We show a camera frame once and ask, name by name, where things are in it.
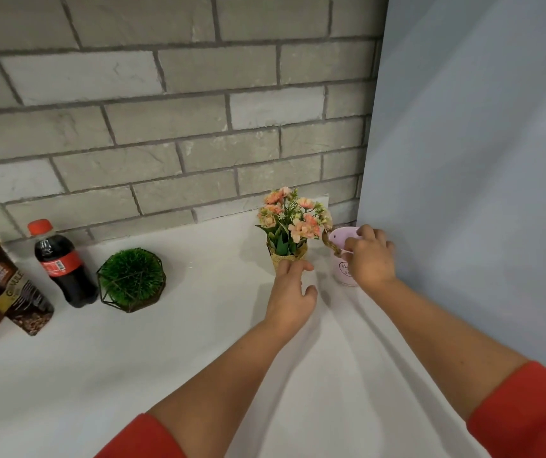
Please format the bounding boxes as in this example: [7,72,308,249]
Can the person's right hand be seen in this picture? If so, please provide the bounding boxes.
[343,225,397,294]

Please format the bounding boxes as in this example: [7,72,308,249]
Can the person's left hand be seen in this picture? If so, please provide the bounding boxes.
[263,258,319,337]

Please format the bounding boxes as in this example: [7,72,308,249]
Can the pink bucket with rope handle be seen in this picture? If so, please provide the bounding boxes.
[321,226,363,288]

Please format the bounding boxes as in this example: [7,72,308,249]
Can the artificial flowers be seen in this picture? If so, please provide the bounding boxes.
[255,186,334,270]

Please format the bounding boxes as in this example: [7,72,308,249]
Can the green plant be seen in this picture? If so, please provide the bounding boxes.
[97,247,167,314]

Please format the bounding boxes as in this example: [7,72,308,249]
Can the cola bottle with red cap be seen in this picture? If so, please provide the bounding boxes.
[27,218,100,309]

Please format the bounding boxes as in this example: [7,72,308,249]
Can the dark and yellow snack packet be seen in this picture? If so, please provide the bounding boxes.
[0,233,55,337]

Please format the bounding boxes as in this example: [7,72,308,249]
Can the person's right forearm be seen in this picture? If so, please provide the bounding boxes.
[363,276,530,423]

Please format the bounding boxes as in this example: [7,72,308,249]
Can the person's left forearm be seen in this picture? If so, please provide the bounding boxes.
[148,321,288,458]

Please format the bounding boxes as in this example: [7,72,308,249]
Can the white countertop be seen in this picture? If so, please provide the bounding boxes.
[0,195,493,458]

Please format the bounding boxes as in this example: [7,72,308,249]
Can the red sleeve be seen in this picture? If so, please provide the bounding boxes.
[466,361,546,458]
[93,413,188,458]

